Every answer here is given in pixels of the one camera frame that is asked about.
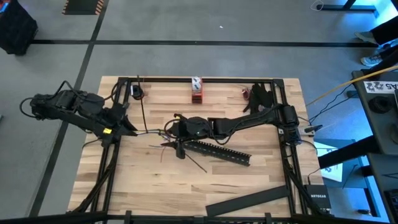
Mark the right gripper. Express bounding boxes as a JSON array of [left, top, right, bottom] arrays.
[[160, 113, 215, 160]]

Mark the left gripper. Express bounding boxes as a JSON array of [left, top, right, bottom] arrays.
[[101, 104, 137, 147]]

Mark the black slotted cable duct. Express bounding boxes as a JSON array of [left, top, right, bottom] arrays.
[[182, 139, 252, 168]]

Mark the black duct cover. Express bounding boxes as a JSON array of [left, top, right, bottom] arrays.
[[205, 184, 290, 217]]

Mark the black spool on red base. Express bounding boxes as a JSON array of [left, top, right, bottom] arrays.
[[129, 84, 146, 101]]

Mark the black zip tie bundle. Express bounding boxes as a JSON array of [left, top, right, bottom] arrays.
[[243, 82, 274, 114]]

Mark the black crossbeam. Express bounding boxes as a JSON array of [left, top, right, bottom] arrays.
[[0, 211, 398, 224]]

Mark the hazard striped floor mat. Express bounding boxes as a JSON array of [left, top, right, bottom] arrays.
[[61, 0, 105, 16]]

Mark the black crate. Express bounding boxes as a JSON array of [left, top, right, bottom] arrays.
[[0, 0, 39, 56]]

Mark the white paper sheet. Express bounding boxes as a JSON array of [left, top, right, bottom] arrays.
[[313, 141, 343, 183]]

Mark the black desk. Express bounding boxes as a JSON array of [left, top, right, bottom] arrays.
[[317, 57, 398, 224]]

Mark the white printed label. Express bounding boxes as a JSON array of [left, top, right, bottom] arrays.
[[363, 80, 398, 94]]

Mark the person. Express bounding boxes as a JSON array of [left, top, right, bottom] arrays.
[[354, 15, 398, 68]]

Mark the red mount with white box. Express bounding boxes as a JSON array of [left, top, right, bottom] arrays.
[[190, 76, 203, 104]]

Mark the black aluminium table frame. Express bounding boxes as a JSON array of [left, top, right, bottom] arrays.
[[67, 76, 332, 218]]

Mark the black network switch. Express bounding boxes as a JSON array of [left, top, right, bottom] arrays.
[[303, 184, 332, 210]]

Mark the yellow hanging cord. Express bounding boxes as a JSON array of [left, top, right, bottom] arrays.
[[306, 64, 398, 107]]

